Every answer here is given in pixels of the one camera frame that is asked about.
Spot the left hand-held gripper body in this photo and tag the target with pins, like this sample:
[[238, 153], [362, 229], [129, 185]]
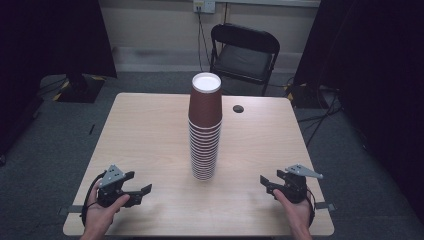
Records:
[[111, 178]]

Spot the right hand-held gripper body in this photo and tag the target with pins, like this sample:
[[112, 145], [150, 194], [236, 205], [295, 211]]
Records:
[[295, 188]]

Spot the stack of brown paper cups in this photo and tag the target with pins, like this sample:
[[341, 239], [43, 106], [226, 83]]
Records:
[[204, 156]]

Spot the person's right hand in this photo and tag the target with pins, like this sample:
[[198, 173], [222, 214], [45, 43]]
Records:
[[298, 215]]

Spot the person's left hand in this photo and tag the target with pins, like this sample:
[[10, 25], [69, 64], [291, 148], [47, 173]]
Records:
[[98, 216]]

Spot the grey tape strip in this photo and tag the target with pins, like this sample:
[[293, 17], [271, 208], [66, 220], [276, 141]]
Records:
[[71, 210], [325, 206]]

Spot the black round table grommet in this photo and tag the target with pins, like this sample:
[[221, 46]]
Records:
[[238, 109]]

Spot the black stand base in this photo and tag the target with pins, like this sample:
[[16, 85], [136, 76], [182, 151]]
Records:
[[80, 88], [306, 96]]

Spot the black folding chair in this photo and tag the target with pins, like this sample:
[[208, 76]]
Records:
[[245, 56]]

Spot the black curtain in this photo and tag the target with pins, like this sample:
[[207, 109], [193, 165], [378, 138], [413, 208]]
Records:
[[50, 40], [376, 66]]

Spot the white wall socket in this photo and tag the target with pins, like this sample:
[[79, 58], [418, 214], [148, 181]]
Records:
[[204, 6]]

